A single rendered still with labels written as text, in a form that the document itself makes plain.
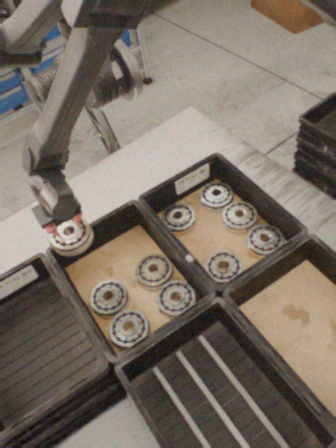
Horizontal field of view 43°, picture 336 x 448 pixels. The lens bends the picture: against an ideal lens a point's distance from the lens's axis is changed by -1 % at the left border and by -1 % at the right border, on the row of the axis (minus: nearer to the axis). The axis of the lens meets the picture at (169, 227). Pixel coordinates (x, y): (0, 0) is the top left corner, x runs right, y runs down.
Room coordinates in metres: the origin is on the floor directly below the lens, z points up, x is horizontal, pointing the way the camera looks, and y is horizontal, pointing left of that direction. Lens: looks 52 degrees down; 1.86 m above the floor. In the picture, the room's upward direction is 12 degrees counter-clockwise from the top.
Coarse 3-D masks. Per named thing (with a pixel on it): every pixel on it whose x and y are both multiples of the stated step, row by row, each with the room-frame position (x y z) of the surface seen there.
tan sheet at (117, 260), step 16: (128, 240) 0.79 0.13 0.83; (144, 240) 0.78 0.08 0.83; (96, 256) 0.76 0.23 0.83; (112, 256) 0.74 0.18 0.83; (128, 256) 0.73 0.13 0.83; (144, 256) 0.72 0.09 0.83; (80, 272) 0.71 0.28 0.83; (96, 272) 0.70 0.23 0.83; (112, 272) 0.69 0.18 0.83; (128, 272) 0.68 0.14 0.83; (176, 272) 0.65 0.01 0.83; (80, 288) 0.66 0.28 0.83; (128, 288) 0.63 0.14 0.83; (144, 304) 0.57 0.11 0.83; (96, 320) 0.55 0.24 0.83; (160, 320) 0.51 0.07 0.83
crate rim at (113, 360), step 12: (132, 204) 0.84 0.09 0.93; (108, 216) 0.81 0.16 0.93; (156, 228) 0.73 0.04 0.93; (168, 240) 0.69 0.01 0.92; (48, 252) 0.73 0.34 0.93; (180, 252) 0.64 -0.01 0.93; (192, 264) 0.60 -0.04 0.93; (60, 276) 0.64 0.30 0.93; (72, 288) 0.60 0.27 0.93; (204, 300) 0.49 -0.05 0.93; (84, 312) 0.52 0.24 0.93; (168, 324) 0.45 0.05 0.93; (96, 336) 0.46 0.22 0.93; (108, 348) 0.42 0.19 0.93; (132, 348) 0.41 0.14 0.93; (108, 360) 0.39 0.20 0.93
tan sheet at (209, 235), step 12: (216, 180) 0.96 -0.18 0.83; (192, 204) 0.88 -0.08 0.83; (204, 216) 0.82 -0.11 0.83; (216, 216) 0.81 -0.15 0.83; (204, 228) 0.78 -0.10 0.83; (216, 228) 0.77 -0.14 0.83; (180, 240) 0.75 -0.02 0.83; (192, 240) 0.74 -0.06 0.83; (204, 240) 0.73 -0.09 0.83; (216, 240) 0.73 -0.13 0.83; (228, 240) 0.72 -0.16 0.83; (240, 240) 0.71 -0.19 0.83; (192, 252) 0.70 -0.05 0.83; (204, 252) 0.69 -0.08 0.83; (240, 252) 0.67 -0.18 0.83; (204, 264) 0.65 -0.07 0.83; (252, 264) 0.62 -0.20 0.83
